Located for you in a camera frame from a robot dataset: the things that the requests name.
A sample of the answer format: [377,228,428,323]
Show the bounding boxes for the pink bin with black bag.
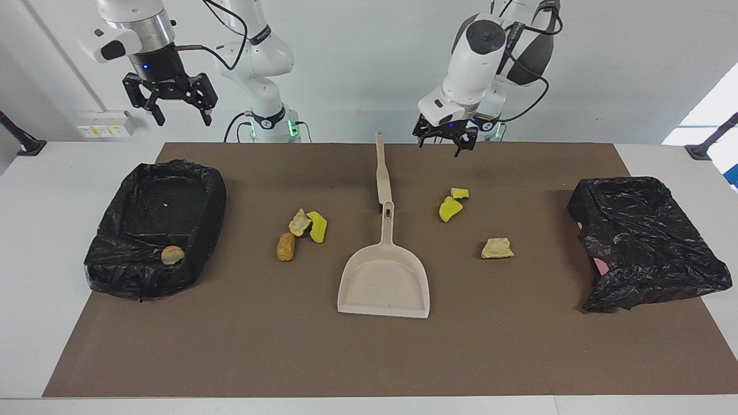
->
[567,176,733,314]

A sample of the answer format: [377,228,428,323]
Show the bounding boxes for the large yellow sponge piece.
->
[439,196,464,223]

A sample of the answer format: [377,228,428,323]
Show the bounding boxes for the black stand foot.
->
[0,111,48,157]
[685,112,738,161]

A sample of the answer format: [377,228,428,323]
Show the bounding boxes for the brown table mat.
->
[42,142,738,398]

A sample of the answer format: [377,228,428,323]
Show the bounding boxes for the white wall socket box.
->
[75,110,139,139]

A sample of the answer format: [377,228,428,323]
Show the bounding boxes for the tan bread slice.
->
[481,237,515,259]

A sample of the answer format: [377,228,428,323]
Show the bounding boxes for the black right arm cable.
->
[175,0,250,73]

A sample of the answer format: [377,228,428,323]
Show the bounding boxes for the beige plastic dustpan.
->
[337,201,431,319]

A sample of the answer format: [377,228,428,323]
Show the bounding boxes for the yellow sponge with green pad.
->
[306,211,328,244]

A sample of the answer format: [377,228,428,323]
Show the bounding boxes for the beige hand brush black bristles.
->
[375,131,394,215]

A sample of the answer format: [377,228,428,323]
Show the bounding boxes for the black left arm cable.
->
[490,0,564,123]

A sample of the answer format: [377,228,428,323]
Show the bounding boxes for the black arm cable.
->
[175,0,250,73]
[490,0,564,123]

